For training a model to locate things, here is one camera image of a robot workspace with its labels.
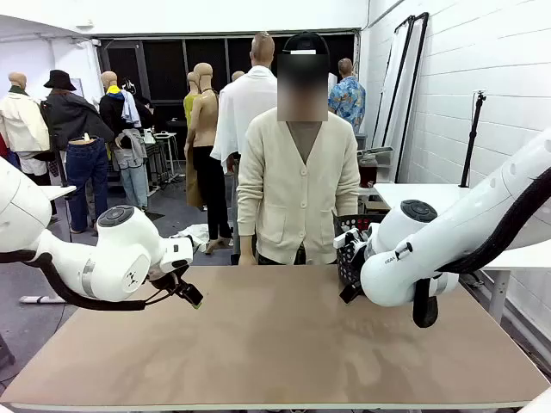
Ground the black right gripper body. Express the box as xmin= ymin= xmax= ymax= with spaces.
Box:
xmin=342 ymin=239 xmax=374 ymax=288

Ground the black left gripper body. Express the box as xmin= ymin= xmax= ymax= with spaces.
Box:
xmin=148 ymin=262 xmax=191 ymax=299

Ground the black perforated plastic basket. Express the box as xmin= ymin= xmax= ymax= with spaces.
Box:
xmin=333 ymin=213 xmax=391 ymax=293

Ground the person's left forearm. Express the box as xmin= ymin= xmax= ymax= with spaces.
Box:
xmin=333 ymin=184 xmax=362 ymax=219

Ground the white cloth on floor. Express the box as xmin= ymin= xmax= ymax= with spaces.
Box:
xmin=170 ymin=223 xmax=208 ymax=253

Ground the dark floor mat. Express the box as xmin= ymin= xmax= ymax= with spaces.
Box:
xmin=127 ymin=209 xmax=165 ymax=223

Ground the person in cream cardigan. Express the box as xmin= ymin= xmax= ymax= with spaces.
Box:
xmin=236 ymin=31 xmax=362 ymax=267

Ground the dark glass jar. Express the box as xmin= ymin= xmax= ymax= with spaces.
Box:
xmin=358 ymin=152 xmax=379 ymax=189

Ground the grey tray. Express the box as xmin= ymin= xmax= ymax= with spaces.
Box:
xmin=356 ymin=145 xmax=395 ymax=167

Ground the bare mannequin in black trousers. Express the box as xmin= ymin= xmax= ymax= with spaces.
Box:
xmin=184 ymin=62 xmax=233 ymax=255

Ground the black tripod stand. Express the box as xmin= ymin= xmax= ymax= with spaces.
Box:
xmin=459 ymin=89 xmax=488 ymax=189

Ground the mannequin in yellow top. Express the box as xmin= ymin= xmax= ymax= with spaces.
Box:
xmin=183 ymin=71 xmax=201 ymax=130

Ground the mannequin with yellow collar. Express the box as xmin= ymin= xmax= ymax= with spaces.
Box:
xmin=99 ymin=71 xmax=155 ymax=212

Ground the black framed white panel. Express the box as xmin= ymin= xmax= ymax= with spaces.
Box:
xmin=385 ymin=11 xmax=430 ymax=184
xmin=370 ymin=15 xmax=417 ymax=150

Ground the mannequin with black hat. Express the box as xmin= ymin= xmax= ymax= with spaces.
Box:
xmin=40 ymin=69 xmax=115 ymax=236

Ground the mannequin with white cloth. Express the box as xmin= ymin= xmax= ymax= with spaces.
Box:
xmin=210 ymin=32 xmax=279 ymax=259

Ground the mannequin in cream jacket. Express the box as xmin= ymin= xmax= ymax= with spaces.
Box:
xmin=0 ymin=71 xmax=51 ymax=176

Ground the black cap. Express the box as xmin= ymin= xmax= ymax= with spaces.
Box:
xmin=284 ymin=31 xmax=331 ymax=57

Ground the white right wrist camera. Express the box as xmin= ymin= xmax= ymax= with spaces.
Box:
xmin=333 ymin=227 xmax=375 ymax=259

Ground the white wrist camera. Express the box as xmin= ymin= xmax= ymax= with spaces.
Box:
xmin=159 ymin=235 xmax=195 ymax=273
xmin=333 ymin=227 xmax=375 ymax=259

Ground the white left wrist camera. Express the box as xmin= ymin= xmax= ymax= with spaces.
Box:
xmin=159 ymin=235 xmax=195 ymax=273

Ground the black framed window wall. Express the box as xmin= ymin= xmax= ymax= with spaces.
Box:
xmin=96 ymin=28 xmax=362 ymax=130

